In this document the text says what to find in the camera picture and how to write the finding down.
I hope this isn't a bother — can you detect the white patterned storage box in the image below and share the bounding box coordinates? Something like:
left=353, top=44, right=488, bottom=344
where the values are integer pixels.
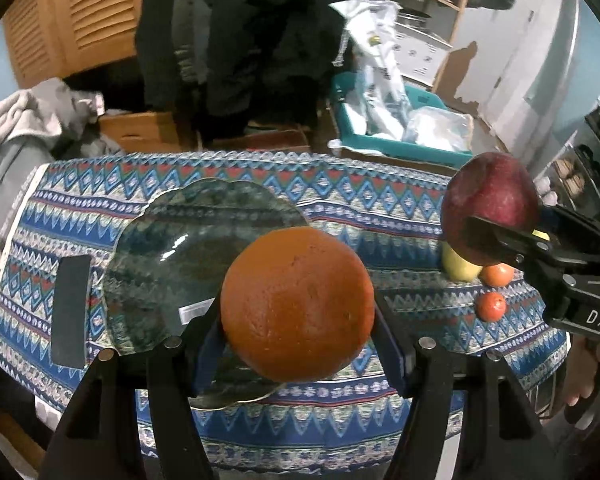
left=394, top=23, right=452, bottom=88

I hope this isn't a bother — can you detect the grey hanging jacket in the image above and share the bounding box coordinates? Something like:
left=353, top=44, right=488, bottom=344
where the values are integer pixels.
left=134, top=0, right=217, bottom=111

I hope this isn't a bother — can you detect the pile of grey clothes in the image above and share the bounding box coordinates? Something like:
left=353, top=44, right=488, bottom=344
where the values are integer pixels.
left=0, top=78, right=123, bottom=261

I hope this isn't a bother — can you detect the wooden drawer box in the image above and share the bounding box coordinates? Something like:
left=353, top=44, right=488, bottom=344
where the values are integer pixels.
left=98, top=112, right=182, bottom=153

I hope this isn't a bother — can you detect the dark red apple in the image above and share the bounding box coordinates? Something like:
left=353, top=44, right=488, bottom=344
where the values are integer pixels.
left=440, top=152, right=541, bottom=266

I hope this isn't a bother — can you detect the large orange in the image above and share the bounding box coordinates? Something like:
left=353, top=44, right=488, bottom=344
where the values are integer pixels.
left=220, top=226, right=375, bottom=382

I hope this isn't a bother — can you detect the dark green glass plate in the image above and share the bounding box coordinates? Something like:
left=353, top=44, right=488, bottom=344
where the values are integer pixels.
left=102, top=178, right=308, bottom=411

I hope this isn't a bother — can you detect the cardboard box under crate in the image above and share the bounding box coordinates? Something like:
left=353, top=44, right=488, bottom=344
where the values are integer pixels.
left=323, top=106, right=456, bottom=177

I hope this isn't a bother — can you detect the small cardboard box red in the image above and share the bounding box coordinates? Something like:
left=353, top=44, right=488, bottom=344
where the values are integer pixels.
left=206, top=127, right=311, bottom=153

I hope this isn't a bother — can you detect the teal plastic crate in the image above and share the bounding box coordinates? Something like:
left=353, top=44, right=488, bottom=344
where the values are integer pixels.
left=329, top=73, right=474, bottom=168

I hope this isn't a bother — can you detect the clear plastic bag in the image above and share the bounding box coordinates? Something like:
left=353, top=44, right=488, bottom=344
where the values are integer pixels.
left=402, top=106, right=474, bottom=153

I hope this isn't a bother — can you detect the wooden louvered wardrobe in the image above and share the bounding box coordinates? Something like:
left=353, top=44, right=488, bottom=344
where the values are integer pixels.
left=3, top=0, right=142, bottom=88

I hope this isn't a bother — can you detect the small tangerine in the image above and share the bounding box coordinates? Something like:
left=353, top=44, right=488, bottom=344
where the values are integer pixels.
left=480, top=263, right=515, bottom=288
left=475, top=292, right=507, bottom=323

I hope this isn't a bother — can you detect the yellow-green pear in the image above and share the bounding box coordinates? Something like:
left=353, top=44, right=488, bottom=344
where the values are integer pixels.
left=441, top=242, right=482, bottom=283

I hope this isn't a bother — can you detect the black hanging coat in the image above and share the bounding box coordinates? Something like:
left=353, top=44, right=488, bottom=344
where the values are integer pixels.
left=199, top=0, right=343, bottom=145

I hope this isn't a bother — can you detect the white rice bag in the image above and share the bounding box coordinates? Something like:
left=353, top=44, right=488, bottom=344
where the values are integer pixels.
left=330, top=0, right=412, bottom=142

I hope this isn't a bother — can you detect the grey shoe rack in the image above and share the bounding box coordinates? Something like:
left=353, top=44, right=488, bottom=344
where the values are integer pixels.
left=534, top=98, right=600, bottom=217

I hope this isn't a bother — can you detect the blue patterned tablecloth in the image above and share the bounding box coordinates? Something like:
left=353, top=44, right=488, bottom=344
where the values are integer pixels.
left=0, top=152, right=569, bottom=479

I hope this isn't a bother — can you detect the person's right hand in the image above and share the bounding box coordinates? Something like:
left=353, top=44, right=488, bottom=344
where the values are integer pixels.
left=562, top=335, right=600, bottom=406

